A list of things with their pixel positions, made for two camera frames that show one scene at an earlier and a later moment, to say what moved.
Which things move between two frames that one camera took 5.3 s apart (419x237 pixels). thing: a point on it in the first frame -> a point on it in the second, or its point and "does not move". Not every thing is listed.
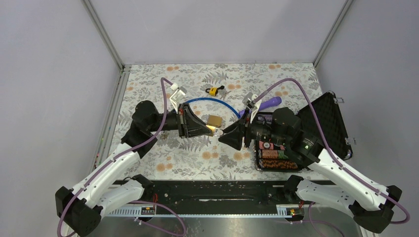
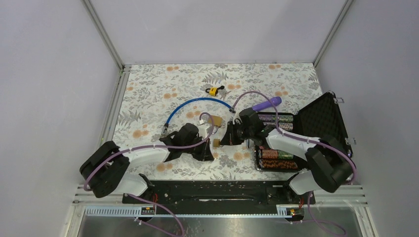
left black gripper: [189, 125] -> [205, 154]
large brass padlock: [214, 120] does not move
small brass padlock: [216, 132] -> [216, 142]
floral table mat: [227, 97] does not move
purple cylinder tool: [273, 101] does not move
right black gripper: [234, 134] does not move
